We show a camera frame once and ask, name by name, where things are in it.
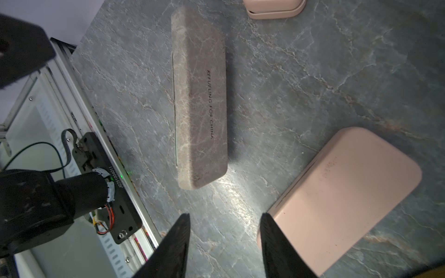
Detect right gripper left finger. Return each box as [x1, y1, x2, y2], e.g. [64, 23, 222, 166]
[134, 214, 191, 278]

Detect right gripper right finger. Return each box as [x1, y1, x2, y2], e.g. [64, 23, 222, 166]
[260, 213, 316, 278]

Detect pink case black sunglasses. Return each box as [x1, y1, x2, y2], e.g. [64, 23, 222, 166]
[267, 127, 422, 277]

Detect grey mint case red sunglasses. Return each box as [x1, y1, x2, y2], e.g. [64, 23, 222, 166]
[171, 6, 228, 190]

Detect pink hard glasses case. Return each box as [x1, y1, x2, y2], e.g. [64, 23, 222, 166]
[243, 0, 307, 20]

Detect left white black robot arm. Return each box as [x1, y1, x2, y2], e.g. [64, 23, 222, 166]
[1, 15, 115, 258]

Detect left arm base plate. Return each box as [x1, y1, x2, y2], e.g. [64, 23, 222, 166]
[72, 132, 142, 244]

